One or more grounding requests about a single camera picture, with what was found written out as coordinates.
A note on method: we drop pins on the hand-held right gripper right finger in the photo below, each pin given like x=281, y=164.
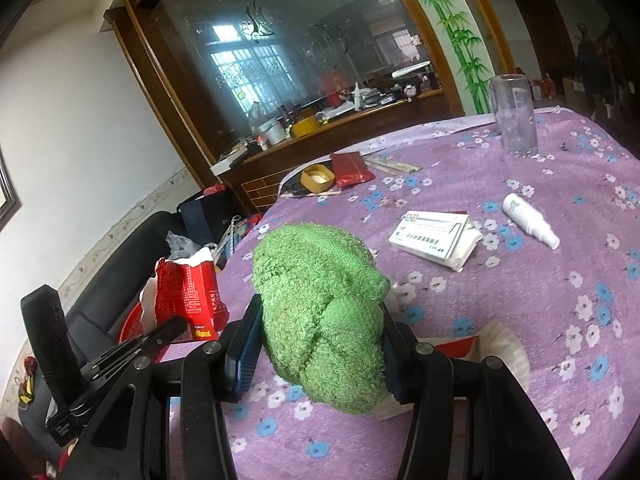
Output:
x=400, y=375

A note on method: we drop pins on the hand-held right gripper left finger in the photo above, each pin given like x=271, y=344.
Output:
x=245, y=360

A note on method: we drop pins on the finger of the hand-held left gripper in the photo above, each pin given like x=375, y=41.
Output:
x=150, y=340

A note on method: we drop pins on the red plastic basin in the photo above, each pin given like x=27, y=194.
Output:
x=132, y=325

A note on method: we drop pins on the red snack bag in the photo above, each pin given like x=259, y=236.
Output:
x=190, y=295

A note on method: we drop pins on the green towel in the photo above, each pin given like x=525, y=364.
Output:
x=320, y=310

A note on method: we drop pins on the white medicine box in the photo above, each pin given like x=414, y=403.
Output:
x=430, y=235

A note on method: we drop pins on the white spray bottle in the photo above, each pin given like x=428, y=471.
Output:
x=520, y=212

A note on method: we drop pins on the black sofa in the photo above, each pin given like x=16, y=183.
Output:
x=125, y=260

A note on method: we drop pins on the clear plastic bag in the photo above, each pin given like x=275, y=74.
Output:
x=182, y=245

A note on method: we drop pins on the white paper bag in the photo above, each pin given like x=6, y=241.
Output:
x=505, y=350

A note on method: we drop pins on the purple floral tablecloth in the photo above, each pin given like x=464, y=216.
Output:
x=500, y=310

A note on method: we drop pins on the black bag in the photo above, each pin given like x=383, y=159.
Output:
x=210, y=215

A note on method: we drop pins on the wooden glass cabinet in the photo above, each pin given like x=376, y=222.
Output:
x=260, y=180

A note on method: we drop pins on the yellow tape roll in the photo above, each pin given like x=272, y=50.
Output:
x=306, y=180

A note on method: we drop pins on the pale paper packet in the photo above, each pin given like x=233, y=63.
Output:
x=395, y=165

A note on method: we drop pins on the red pouch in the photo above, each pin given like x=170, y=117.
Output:
x=350, y=167

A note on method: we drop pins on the white pot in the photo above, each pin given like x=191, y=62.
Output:
x=270, y=132

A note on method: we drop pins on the yellow box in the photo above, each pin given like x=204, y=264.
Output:
x=305, y=127

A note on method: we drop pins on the clear plastic cup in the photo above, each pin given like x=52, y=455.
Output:
x=515, y=120

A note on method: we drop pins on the cardboard box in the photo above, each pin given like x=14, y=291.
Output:
x=575, y=95

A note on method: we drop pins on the dark wooden door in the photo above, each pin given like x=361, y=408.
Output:
x=540, y=30

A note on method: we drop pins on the dark picture frame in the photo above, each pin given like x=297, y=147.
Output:
x=7, y=200

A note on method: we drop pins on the bamboo wall sticker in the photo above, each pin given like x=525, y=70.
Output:
x=450, y=35

